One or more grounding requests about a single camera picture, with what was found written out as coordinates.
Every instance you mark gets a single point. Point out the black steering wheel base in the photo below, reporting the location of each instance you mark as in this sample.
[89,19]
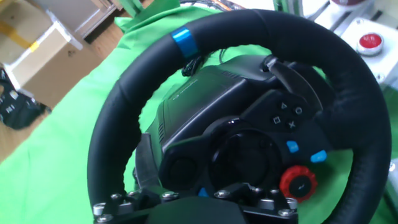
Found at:
[199,99]

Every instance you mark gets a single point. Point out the grey white cabinet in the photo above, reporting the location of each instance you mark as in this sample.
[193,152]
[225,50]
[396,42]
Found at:
[81,12]

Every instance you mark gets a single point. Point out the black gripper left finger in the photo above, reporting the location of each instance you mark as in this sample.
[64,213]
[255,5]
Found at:
[124,208]

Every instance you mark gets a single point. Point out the black pedal unit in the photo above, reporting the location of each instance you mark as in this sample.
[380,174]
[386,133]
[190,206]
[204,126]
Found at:
[18,109]

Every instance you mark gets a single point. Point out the green cloth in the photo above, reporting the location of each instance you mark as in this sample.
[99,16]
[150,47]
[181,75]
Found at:
[56,155]

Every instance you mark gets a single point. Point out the white cup maroon band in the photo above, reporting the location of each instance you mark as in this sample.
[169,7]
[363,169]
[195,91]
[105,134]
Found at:
[346,2]

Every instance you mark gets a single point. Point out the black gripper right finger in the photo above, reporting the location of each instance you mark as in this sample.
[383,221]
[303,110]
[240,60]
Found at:
[273,208]

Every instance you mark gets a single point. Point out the black steering wheel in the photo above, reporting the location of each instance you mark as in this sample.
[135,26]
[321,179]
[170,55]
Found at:
[118,124]

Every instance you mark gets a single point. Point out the grey box small red button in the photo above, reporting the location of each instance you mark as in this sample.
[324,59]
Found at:
[379,62]

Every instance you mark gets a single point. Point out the brown cardboard box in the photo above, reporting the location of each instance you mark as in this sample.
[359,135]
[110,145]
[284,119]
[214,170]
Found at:
[49,65]

